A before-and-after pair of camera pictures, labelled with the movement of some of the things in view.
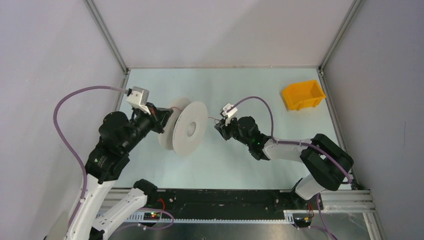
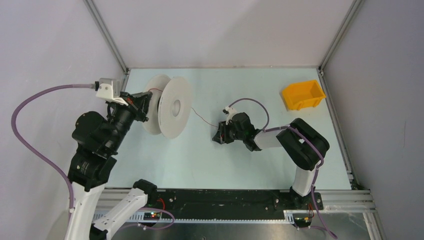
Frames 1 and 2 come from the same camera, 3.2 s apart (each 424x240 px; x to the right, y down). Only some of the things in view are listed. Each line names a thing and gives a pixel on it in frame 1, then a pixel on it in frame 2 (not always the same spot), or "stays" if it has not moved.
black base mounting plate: [219, 203] stays
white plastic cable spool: [186, 128] to [170, 110]
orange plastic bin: [302, 95] stays
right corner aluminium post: [355, 8] stays
